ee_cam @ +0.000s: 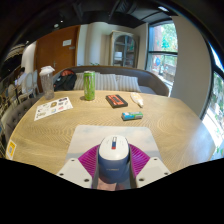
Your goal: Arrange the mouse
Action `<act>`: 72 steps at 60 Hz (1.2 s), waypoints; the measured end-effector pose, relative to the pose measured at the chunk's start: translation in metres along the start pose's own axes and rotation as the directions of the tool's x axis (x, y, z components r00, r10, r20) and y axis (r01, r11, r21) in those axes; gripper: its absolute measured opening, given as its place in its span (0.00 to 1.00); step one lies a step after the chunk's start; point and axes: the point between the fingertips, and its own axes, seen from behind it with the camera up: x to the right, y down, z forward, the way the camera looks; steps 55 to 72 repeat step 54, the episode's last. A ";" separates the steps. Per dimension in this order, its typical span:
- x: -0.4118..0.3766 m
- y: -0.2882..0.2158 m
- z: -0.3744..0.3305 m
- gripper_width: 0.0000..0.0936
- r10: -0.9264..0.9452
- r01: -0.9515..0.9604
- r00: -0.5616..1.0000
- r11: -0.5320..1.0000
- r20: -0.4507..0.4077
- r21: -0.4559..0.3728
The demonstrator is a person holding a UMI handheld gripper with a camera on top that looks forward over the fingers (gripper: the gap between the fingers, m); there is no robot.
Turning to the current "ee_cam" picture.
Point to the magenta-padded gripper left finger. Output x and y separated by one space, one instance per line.
75 171

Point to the yellow code sticker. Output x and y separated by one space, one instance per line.
11 150

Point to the clear plastic shaker bottle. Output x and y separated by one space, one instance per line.
48 85

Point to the white sticker sheet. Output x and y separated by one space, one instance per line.
53 108

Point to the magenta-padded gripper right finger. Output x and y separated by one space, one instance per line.
151 170

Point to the striped cushion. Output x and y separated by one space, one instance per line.
79 82
106 82
128 84

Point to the person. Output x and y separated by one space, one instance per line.
20 78

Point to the large black framed window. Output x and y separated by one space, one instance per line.
216 110

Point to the brown wooden door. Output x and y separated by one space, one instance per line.
53 56

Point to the green drink can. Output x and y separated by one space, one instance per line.
89 86

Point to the white and blue computer mouse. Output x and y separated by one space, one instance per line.
114 158

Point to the grey curved sofa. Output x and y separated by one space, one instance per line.
151 80

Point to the white door sign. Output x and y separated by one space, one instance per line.
67 42

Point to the black and red flat box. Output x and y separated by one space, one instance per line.
116 101

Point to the glass door cabinet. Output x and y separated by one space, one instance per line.
124 50

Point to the small teal pack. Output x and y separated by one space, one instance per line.
132 115

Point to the black backpack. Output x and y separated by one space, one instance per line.
66 81

